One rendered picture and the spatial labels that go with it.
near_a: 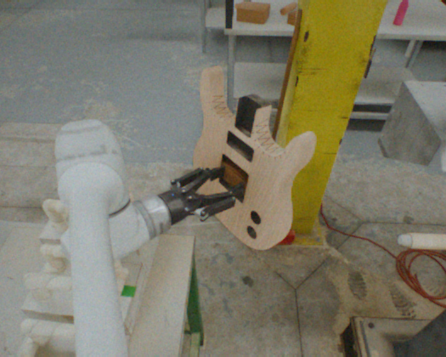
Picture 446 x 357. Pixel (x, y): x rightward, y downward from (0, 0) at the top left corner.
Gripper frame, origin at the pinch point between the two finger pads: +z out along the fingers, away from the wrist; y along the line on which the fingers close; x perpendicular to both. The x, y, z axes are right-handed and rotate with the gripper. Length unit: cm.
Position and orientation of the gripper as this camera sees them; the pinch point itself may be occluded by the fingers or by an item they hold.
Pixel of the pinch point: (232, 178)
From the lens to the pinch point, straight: 83.7
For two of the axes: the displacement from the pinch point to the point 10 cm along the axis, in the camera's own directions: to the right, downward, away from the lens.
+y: 6.3, 5.7, -5.4
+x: 1.1, -7.4, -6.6
